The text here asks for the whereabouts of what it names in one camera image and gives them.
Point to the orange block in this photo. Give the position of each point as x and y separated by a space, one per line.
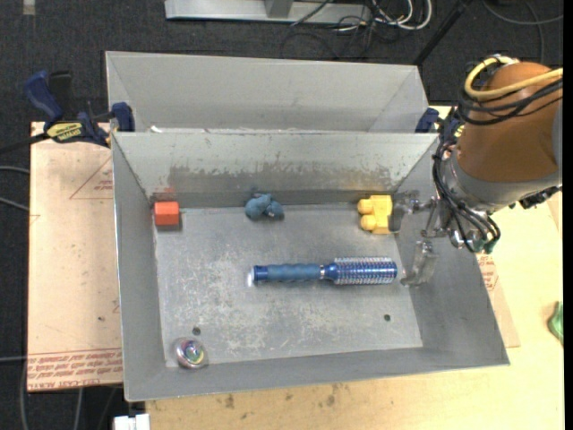
166 214

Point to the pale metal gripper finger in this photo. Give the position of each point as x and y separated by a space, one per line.
409 204
421 264

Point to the shiny metal spinning top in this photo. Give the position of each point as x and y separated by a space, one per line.
190 353

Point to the yellow toy brick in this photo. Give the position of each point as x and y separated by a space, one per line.
376 213

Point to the brown cardboard board red print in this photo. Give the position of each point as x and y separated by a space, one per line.
71 262

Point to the blue hairbrush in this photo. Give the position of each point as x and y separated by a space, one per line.
313 271

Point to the grey metal bin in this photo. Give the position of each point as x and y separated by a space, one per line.
286 285

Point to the blue toy animal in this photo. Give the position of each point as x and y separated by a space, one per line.
262 208

